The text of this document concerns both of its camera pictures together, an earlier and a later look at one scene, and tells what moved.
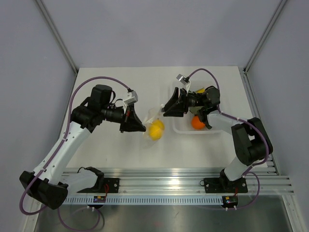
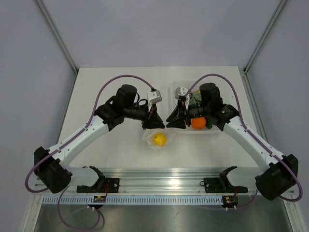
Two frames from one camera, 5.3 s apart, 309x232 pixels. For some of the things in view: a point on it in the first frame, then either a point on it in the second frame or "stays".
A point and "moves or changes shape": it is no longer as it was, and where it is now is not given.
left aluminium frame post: (62, 45) stays
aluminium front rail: (191, 182) stays
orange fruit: (196, 123) stays
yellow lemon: (156, 129) moves or changes shape
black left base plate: (110, 185) stays
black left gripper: (132, 123) → (154, 121)
